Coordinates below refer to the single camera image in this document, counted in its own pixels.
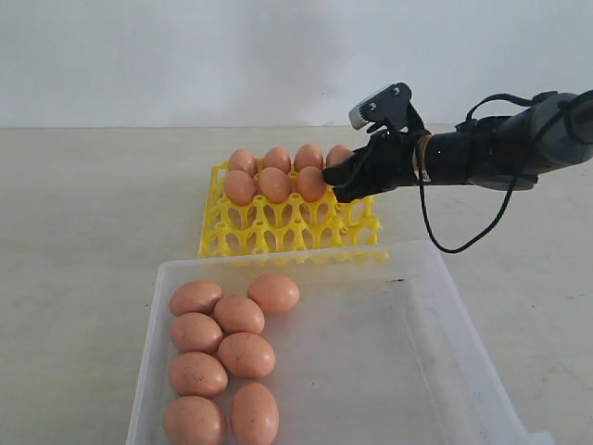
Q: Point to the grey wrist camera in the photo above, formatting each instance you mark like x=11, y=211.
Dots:
x=387, y=108

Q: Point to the yellow plastic egg tray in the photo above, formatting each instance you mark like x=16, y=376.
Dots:
x=265, y=227

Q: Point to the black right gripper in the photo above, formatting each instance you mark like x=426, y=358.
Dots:
x=384, y=164

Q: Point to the clear plastic bin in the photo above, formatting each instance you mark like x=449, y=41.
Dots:
x=380, y=349

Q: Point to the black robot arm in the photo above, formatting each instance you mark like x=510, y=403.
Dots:
x=553, y=132

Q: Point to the brown egg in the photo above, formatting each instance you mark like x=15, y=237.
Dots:
x=274, y=292
x=239, y=187
x=243, y=160
x=195, y=296
x=310, y=184
x=237, y=313
x=336, y=155
x=274, y=184
x=309, y=155
x=194, y=420
x=247, y=355
x=195, y=332
x=254, y=415
x=197, y=374
x=279, y=158

